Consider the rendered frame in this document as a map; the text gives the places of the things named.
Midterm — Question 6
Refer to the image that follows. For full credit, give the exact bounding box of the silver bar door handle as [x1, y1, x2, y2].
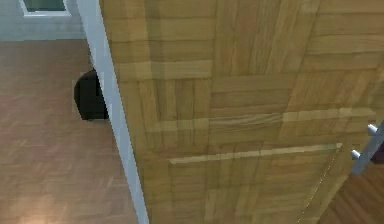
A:
[349, 120, 384, 176]

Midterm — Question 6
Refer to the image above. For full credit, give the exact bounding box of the white framed window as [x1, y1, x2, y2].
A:
[18, 0, 72, 18]

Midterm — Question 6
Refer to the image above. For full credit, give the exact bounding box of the light wooden room door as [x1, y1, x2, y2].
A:
[98, 0, 384, 224]

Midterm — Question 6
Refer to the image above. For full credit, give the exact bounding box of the black rounded object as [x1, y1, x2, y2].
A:
[73, 68, 110, 122]

